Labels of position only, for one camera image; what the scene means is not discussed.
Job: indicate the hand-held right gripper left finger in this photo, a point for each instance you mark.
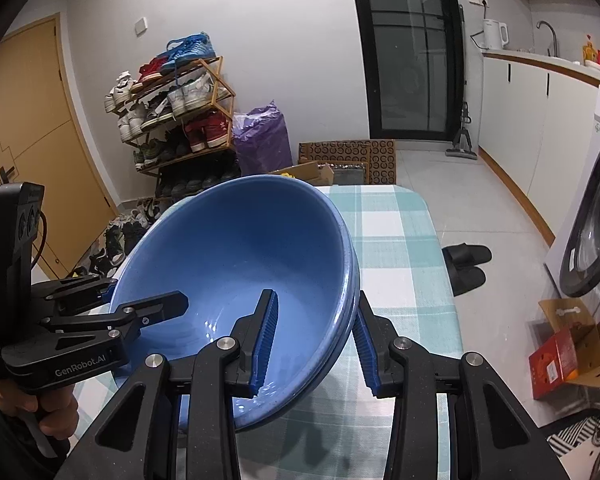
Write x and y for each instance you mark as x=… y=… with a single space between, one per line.
x=265 y=345

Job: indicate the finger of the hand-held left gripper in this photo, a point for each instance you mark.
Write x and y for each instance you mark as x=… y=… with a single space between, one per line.
x=155 y=310
x=80 y=292

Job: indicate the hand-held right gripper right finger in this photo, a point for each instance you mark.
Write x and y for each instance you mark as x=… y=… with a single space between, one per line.
x=366 y=350

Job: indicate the blue bowl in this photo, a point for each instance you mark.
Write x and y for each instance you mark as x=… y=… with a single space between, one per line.
x=240 y=250
x=250 y=417

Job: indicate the person's left hand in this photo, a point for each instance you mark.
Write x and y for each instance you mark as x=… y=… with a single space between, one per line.
x=62 y=417

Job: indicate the pile of dark shoes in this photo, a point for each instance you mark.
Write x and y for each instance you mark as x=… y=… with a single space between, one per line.
x=115 y=240

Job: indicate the teal checkered tablecloth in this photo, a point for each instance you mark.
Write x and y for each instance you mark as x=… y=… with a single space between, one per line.
x=395 y=240

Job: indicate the yellow snack packet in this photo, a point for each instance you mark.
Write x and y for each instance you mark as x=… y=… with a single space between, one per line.
x=287 y=176

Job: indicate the wooden door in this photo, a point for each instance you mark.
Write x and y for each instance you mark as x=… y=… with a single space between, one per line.
x=45 y=125

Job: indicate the open cardboard box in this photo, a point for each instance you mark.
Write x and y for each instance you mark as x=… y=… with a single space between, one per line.
x=310 y=172

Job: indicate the wooden shoe rack with shoes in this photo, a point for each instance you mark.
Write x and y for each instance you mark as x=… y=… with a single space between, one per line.
x=200 y=130

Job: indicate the purple plastic bag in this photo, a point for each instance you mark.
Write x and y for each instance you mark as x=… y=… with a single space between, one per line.
x=260 y=145

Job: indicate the black and white striped rug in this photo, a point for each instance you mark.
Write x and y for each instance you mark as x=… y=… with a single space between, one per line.
x=575 y=432

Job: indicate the red cardboard box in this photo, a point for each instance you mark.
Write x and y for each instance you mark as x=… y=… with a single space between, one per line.
x=592 y=355

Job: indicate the floor mop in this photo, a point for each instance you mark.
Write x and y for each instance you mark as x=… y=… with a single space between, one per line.
x=462 y=142

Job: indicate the white washing machine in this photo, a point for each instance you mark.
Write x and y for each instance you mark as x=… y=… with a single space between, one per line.
x=595 y=230

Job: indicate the white cabinet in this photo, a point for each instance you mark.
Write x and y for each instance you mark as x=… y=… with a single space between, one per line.
x=520 y=120

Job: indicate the black-framed glass door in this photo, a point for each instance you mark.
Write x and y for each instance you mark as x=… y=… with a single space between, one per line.
x=410 y=50

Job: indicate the white electric kettle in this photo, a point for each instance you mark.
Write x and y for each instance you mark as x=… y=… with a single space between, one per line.
x=495 y=35

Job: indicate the metal faucet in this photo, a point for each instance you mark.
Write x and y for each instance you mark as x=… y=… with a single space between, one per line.
x=552 y=40

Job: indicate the white wall switch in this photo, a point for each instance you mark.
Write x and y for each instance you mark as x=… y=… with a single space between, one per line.
x=140 y=26

